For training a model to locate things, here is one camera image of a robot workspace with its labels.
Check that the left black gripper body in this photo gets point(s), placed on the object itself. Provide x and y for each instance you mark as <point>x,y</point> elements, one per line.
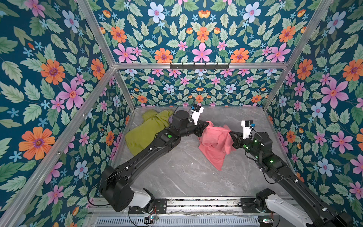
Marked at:
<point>198,128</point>

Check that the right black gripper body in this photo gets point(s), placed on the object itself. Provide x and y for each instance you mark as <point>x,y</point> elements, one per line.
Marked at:
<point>240,143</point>

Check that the pink cloth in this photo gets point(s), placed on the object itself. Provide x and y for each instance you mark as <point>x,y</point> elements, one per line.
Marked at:
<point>215,144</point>

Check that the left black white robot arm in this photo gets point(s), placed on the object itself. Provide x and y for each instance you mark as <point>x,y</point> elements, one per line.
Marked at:
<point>115,185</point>

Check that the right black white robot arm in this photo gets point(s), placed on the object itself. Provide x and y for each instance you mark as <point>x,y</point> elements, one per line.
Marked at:
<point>313,211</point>

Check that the olive green cloth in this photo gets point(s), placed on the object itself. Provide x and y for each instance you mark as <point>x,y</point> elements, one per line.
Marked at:
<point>140,137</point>

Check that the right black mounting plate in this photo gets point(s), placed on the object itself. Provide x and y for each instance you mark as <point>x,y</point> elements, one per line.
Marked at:
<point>253,205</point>

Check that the black mounting plate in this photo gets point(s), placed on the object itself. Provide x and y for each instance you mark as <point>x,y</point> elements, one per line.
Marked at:
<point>157,206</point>
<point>253,205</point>

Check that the right small circuit board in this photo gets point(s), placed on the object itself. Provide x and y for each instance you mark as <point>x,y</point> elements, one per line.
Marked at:
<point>266,222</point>

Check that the small circuit board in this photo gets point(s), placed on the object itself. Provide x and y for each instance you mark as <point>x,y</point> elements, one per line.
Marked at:
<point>266,222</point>
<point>152,219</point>

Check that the white ventilation grille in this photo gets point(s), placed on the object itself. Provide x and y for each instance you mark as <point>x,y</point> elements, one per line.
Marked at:
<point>179,221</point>

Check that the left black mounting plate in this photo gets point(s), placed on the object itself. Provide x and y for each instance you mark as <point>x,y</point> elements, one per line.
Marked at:
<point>157,206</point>

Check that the left small circuit board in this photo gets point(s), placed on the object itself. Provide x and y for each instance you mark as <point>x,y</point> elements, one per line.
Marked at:
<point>152,219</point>

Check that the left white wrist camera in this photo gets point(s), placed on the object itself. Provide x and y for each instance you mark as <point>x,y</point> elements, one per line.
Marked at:
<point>197,110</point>

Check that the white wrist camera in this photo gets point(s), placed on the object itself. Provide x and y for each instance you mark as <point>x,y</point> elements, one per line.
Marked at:
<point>248,126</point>
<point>197,110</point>

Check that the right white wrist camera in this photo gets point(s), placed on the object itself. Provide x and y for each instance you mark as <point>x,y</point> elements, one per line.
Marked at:
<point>248,126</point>

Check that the black hook rail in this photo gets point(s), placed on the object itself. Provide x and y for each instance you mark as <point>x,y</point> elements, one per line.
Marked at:
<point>203,66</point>

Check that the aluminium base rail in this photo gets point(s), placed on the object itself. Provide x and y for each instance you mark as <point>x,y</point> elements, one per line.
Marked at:
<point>206,205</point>

